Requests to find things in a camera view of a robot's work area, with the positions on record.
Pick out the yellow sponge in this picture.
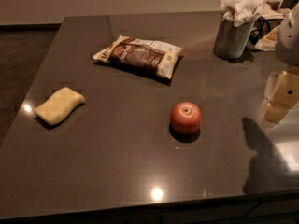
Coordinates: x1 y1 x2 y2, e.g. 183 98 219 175
33 87 85 126

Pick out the brown chip bag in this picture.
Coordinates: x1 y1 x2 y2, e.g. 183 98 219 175
93 35 182 80

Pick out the red apple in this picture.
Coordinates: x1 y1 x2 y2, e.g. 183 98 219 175
170 102 202 135

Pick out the grey metal cup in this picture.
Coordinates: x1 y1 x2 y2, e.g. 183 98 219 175
213 19 254 60

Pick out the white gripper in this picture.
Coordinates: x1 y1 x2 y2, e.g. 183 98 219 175
261 4 299 123

